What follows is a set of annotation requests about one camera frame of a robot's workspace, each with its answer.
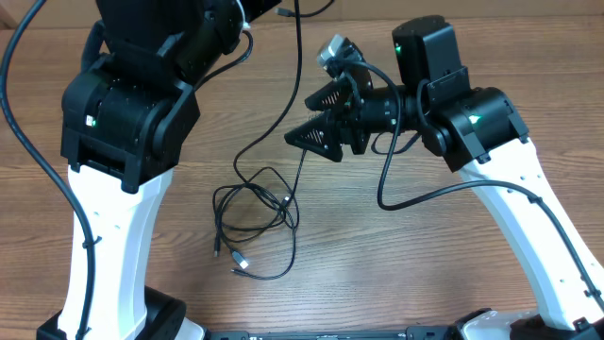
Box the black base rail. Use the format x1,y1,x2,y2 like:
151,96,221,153
206,320,466,340

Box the thin black micro USB cable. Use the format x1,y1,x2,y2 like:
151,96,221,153
229,0,336,282

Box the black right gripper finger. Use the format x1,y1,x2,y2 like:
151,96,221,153
304,79,354,112
284,110,344,162

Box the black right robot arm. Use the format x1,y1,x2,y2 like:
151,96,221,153
285,15,603,339

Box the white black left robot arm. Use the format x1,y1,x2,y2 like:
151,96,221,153
37,0,273,339

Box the black USB cable thick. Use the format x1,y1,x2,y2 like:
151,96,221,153
212,167,300,281

